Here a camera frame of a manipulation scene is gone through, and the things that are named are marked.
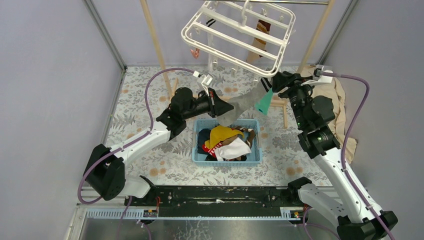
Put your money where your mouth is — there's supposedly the teal patterned sock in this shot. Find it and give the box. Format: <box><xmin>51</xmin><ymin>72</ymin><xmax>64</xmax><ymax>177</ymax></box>
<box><xmin>254</xmin><ymin>89</ymin><xmax>274</xmax><ymax>116</ymax></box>

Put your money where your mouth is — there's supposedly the navy blue sock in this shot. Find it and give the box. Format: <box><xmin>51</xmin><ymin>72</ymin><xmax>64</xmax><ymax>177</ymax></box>
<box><xmin>197</xmin><ymin>128</ymin><xmax>211</xmax><ymax>155</ymax></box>

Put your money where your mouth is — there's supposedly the beige cloth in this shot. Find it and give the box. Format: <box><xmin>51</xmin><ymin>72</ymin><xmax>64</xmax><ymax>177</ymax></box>
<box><xmin>301</xmin><ymin>66</ymin><xmax>357</xmax><ymax>164</ymax></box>

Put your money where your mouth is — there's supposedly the small pink sock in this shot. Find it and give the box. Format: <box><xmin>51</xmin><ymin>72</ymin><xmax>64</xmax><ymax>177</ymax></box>
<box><xmin>190</xmin><ymin>48</ymin><xmax>200</xmax><ymax>59</ymax></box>

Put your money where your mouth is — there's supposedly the white black striped sock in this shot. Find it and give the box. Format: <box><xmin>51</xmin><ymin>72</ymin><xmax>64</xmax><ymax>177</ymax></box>
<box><xmin>206</xmin><ymin>18</ymin><xmax>216</xmax><ymax>72</ymax></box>

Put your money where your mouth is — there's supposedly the wooden drying rack frame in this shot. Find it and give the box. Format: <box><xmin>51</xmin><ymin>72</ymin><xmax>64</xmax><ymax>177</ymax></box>
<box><xmin>139</xmin><ymin>0</ymin><xmax>337</xmax><ymax>130</ymax></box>

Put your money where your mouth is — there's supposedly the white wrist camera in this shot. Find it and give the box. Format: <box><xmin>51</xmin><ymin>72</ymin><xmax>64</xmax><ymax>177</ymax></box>
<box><xmin>192</xmin><ymin>70</ymin><xmax>214</xmax><ymax>96</ymax></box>
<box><xmin>301</xmin><ymin>64</ymin><xmax>334</xmax><ymax>87</ymax></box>

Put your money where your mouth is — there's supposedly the brown white striped sock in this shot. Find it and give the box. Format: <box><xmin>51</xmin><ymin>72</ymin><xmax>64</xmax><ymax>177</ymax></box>
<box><xmin>239</xmin><ymin>127</ymin><xmax>256</xmax><ymax>148</ymax></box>

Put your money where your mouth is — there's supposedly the white plastic clip hanger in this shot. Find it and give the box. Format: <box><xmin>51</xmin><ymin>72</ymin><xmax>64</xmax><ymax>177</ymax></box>
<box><xmin>180</xmin><ymin>0</ymin><xmax>296</xmax><ymax>78</ymax></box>

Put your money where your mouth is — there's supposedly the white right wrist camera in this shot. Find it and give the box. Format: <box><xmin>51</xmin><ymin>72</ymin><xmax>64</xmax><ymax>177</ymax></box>
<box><xmin>301</xmin><ymin>64</ymin><xmax>334</xmax><ymax>87</ymax></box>

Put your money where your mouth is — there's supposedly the white ankle sock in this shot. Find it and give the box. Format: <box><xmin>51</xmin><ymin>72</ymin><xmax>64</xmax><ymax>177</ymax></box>
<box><xmin>214</xmin><ymin>137</ymin><xmax>252</xmax><ymax>162</ymax></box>

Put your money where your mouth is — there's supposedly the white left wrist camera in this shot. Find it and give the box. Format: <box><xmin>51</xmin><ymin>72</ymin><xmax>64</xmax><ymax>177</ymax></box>
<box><xmin>192</xmin><ymin>70</ymin><xmax>214</xmax><ymax>96</ymax></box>

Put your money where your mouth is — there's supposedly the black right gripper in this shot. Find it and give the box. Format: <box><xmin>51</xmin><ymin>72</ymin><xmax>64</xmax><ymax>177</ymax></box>
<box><xmin>271</xmin><ymin>69</ymin><xmax>316</xmax><ymax>129</ymax></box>

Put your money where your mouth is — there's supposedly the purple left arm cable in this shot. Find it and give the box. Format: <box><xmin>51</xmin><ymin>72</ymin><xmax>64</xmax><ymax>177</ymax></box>
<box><xmin>77</xmin><ymin>67</ymin><xmax>196</xmax><ymax>205</ymax></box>

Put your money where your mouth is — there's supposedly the light blue plastic basket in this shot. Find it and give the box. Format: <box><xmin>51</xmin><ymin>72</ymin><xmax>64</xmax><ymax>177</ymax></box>
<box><xmin>191</xmin><ymin>118</ymin><xmax>263</xmax><ymax>167</ymax></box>

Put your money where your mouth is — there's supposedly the maroon olive striped sock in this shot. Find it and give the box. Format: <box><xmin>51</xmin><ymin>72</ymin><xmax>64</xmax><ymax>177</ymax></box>
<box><xmin>246</xmin><ymin>19</ymin><xmax>271</xmax><ymax>64</ymax></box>

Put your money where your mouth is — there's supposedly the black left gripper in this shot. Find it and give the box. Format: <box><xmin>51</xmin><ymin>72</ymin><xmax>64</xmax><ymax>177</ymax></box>
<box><xmin>181</xmin><ymin>87</ymin><xmax>234</xmax><ymax>121</ymax></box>

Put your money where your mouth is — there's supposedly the yellow sock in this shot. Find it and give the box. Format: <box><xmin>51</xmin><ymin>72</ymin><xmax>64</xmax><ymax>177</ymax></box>
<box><xmin>204</xmin><ymin>125</ymin><xmax>244</xmax><ymax>149</ymax></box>

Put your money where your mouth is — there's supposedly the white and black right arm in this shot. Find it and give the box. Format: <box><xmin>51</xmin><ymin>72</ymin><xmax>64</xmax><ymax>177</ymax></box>
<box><xmin>272</xmin><ymin>69</ymin><xmax>398</xmax><ymax>240</ymax></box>

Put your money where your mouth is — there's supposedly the red white dotted sock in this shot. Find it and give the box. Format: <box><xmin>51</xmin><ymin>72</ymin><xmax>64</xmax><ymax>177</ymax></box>
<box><xmin>202</xmin><ymin>142</ymin><xmax>224</xmax><ymax>162</ymax></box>

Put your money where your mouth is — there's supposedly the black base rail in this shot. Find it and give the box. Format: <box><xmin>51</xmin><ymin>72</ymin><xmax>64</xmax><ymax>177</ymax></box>
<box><xmin>137</xmin><ymin>185</ymin><xmax>304</xmax><ymax>217</ymax></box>

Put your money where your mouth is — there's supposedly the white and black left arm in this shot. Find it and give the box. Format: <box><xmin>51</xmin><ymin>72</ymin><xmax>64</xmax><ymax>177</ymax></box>
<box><xmin>82</xmin><ymin>87</ymin><xmax>234</xmax><ymax>206</ymax></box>

